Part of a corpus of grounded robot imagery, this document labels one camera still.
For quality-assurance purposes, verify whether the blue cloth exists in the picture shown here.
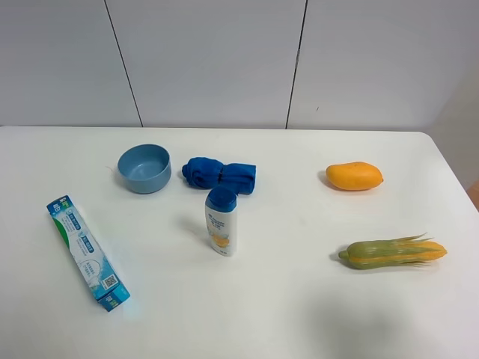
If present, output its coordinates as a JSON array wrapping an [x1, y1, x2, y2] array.
[[182, 157, 256, 195]]

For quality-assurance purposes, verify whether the white shampoo bottle blue cap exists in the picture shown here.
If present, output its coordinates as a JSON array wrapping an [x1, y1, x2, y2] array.
[[205, 186, 237, 257]]

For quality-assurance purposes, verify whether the blue plastic bowl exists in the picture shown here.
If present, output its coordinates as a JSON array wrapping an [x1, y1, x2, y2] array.
[[117, 144, 171, 194]]

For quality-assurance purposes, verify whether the yellow mango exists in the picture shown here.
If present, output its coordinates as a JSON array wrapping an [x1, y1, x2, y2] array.
[[326, 162, 383, 191]]

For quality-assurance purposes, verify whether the blue toothpaste box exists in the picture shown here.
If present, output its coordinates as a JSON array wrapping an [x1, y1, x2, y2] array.
[[46, 195, 130, 312]]

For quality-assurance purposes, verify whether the corn cob with husk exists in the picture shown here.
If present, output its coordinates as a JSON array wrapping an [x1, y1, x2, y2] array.
[[338, 233, 448, 270]]

